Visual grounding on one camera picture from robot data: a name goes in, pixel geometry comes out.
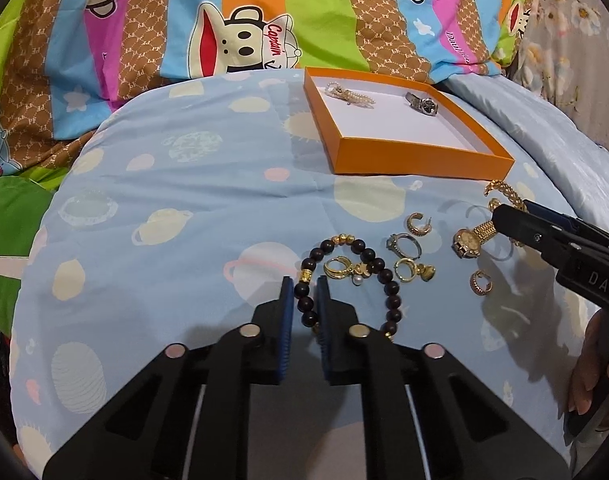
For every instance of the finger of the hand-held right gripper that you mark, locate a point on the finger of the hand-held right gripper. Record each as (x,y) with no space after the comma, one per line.
(549,215)
(521,230)

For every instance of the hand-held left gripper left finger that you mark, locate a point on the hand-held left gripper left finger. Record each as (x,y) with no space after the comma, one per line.
(285,330)

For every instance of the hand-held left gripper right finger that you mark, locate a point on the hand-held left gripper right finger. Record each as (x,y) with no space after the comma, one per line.
(324,330)

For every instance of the gold braided bangle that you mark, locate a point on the gold braided bangle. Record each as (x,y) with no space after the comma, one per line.
(506,191)

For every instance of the gold wristwatch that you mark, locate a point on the gold wristwatch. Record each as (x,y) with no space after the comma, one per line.
(465,242)

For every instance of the gold earring with pearl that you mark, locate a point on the gold earring with pearl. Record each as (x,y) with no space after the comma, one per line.
(333,266)

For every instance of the gold hoop earring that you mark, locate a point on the gold hoop earring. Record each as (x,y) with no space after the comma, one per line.
(418,229)
(479,285)

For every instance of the gold earring with round pendant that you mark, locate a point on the gold earring with round pendant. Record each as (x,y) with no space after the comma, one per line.
(427,273)

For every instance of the orange cardboard box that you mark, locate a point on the orange cardboard box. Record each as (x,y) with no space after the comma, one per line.
(414,160)

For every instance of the person's right hand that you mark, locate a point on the person's right hand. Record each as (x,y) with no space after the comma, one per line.
(591,360)

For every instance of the light blue satin quilt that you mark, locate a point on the light blue satin quilt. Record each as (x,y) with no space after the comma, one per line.
(559,135)

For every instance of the silver wristwatch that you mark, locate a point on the silver wristwatch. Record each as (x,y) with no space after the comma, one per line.
(427,106)

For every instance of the light blue planet-print sheet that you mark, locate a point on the light blue planet-print sheet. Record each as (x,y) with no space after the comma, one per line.
(184,210)

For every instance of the grey floral cloth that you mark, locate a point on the grey floral cloth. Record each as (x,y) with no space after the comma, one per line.
(574,20)

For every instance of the green cloth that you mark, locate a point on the green cloth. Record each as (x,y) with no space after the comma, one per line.
(14,230)

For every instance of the colourful striped cartoon blanket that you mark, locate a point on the colourful striped cartoon blanket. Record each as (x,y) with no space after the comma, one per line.
(184,20)

